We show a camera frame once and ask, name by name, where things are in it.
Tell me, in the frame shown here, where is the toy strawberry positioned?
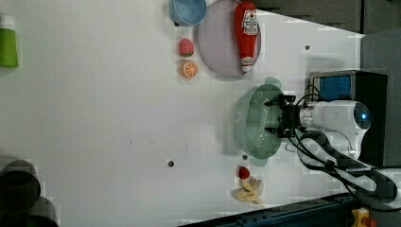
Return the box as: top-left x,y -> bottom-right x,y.
179,38 -> 195,57

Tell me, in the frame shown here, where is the toy orange slice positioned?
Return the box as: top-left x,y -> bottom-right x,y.
181,61 -> 200,79

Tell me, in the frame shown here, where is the black toaster oven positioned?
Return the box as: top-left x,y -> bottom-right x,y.
310,70 -> 388,166

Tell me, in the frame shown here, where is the blue cup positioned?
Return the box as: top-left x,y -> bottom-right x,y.
168,0 -> 207,26

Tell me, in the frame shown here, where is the grey round plate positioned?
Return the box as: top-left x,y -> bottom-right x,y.
198,0 -> 261,77

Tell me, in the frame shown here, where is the dark cylindrical object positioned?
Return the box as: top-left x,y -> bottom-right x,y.
1,160 -> 60,227

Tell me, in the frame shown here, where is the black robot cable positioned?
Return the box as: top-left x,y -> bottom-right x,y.
285,84 -> 401,213

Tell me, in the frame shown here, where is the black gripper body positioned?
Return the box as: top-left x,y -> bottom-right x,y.
278,95 -> 300,138

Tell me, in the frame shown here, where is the blue metal frame rail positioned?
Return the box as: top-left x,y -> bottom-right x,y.
180,193 -> 367,227

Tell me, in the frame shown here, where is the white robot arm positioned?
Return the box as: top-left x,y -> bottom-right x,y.
264,95 -> 400,212

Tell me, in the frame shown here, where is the small red toy fruit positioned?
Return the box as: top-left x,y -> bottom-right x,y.
238,166 -> 251,180

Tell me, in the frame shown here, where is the green bottle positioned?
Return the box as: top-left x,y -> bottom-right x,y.
0,15 -> 19,68

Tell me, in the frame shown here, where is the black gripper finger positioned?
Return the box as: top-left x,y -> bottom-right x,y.
265,97 -> 283,106
264,127 -> 280,136

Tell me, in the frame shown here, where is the red plush ketchup bottle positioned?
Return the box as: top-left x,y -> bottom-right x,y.
235,0 -> 258,73

